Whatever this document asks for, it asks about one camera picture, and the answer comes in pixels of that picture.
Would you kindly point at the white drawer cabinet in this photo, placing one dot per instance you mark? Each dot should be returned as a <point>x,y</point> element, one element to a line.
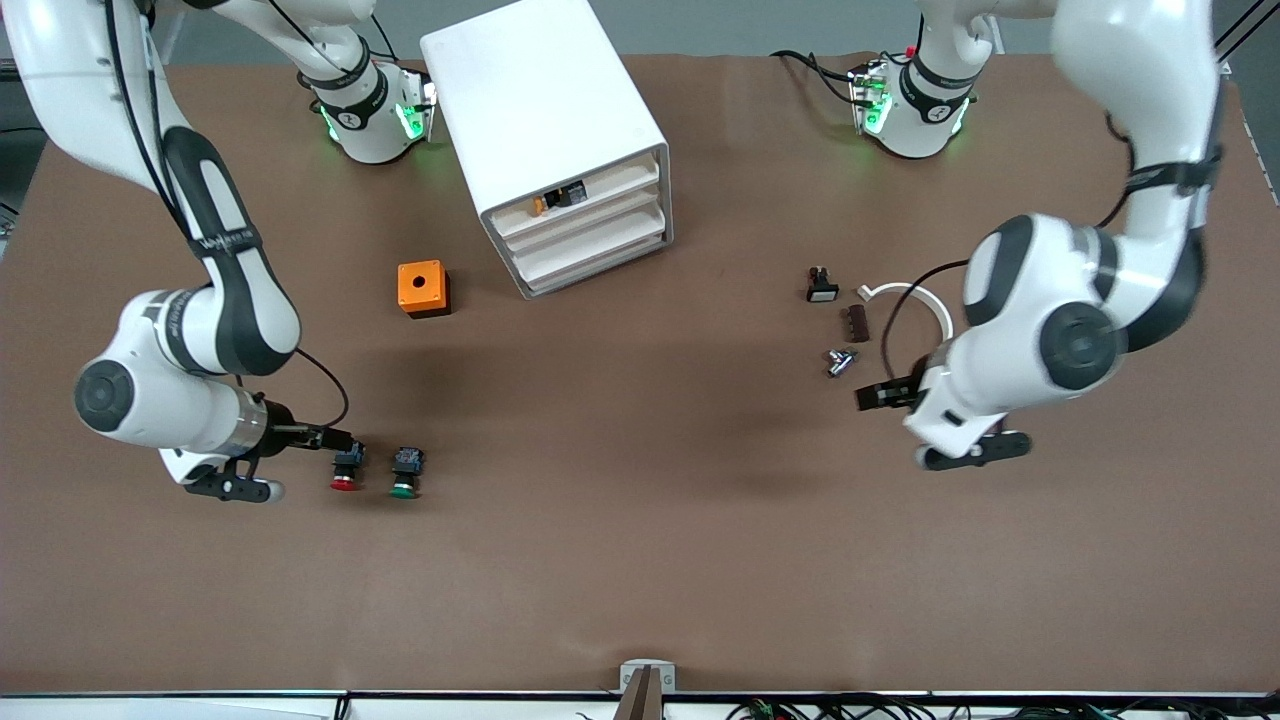
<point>530,90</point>

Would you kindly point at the aluminium frame post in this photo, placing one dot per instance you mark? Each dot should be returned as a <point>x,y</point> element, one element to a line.
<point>1250,28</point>

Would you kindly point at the small black part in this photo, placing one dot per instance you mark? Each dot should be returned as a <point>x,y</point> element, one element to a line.
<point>568,194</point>

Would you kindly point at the brown rectangular block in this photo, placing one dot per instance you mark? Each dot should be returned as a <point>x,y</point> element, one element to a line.
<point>858,324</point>

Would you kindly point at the black button with white cap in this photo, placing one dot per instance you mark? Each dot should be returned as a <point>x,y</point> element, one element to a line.
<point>822,286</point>

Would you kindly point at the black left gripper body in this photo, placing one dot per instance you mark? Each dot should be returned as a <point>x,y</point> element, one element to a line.
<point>893,394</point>

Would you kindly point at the brown wooden stick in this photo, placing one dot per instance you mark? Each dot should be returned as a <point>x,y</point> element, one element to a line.
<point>645,702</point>

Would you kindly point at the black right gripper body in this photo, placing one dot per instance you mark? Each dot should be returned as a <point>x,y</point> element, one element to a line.
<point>285,430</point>

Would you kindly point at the orange box with hole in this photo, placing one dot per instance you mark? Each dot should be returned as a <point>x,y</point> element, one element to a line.
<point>422,288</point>

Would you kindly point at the white plastic drawer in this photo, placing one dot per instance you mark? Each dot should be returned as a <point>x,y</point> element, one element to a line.
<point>610,222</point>
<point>600,252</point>

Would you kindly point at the red push button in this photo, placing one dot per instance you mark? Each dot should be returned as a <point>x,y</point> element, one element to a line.
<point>347,470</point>

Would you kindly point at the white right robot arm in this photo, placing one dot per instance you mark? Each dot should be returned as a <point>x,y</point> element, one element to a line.
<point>230,300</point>

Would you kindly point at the green push button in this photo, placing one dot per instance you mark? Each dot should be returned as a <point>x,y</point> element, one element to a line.
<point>405,474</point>

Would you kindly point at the white curved plastic clamp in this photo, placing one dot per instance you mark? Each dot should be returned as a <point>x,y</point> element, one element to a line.
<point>915,291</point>

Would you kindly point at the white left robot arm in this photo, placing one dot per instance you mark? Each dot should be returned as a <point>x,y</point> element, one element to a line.
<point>1080,270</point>

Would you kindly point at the grey metal bracket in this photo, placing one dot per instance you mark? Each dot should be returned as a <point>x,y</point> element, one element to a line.
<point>632,675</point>

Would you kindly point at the small silver metal part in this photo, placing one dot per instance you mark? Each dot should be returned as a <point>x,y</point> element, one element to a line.
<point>841,362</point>

